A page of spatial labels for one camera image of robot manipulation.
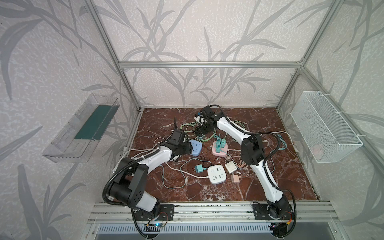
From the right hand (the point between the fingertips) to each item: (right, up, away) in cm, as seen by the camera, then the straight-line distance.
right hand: (200, 127), depth 100 cm
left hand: (-5, -10, -9) cm, 14 cm away
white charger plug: (+18, -22, -14) cm, 32 cm away
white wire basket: (+54, -2, -38) cm, 66 cm away
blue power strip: (-2, -12, -6) cm, 14 cm away
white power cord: (-21, -22, -9) cm, 32 cm away
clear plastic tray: (-54, -4, -36) cm, 65 cm away
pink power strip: (+15, -15, -8) cm, 22 cm away
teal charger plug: (-1, -24, -14) cm, 27 cm away
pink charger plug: (+20, -28, -18) cm, 38 cm away
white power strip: (+10, -26, -16) cm, 32 cm away
